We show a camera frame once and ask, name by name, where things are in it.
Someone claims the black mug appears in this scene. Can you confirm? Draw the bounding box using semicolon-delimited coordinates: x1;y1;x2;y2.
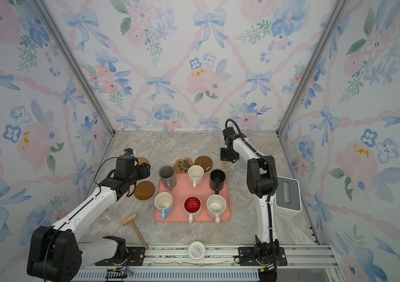
209;169;226;195

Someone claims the grey mug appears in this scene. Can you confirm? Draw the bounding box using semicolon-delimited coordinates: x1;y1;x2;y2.
159;166;177;191

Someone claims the white mug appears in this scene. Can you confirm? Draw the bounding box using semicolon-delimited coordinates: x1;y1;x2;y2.
206;195;227;224

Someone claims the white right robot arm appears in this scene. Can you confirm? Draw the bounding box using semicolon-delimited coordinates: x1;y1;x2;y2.
221;126;280;271

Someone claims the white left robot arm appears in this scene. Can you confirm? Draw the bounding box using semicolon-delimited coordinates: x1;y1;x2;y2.
27;149;150;282

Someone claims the woven rattan coaster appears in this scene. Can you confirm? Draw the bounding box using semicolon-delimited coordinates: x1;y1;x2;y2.
138;157;149;165

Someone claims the light blue woven coaster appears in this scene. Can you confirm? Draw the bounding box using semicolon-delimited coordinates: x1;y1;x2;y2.
234;158;248;173

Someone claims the dark brown round coaster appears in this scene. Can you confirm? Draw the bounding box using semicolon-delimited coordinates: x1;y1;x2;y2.
195;156;214;172

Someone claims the round cork wood coaster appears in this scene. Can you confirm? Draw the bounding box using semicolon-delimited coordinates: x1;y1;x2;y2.
134;181;155;201

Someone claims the cream mug back row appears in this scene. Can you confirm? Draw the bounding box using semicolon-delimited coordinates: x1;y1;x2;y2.
188;165;204;188

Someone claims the brown paw print coaster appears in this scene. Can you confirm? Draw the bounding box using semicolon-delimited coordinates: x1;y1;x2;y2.
174;158;194;174

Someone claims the wooden mallet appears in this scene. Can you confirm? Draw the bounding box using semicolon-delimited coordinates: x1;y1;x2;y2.
121;213;149;250

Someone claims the red interior mug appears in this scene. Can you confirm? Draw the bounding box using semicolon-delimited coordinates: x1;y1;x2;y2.
183;196;202;223

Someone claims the pink silicone tray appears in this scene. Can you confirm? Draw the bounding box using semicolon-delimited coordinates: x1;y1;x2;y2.
154;173;215;223

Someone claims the white round lid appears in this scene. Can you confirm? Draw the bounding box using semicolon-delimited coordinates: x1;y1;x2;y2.
188;241;206;262

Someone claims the cream mug blue handle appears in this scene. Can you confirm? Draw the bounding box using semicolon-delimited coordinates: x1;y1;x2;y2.
154;192;174;220

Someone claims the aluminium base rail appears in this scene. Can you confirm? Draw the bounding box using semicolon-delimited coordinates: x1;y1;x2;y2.
71;244;344;282

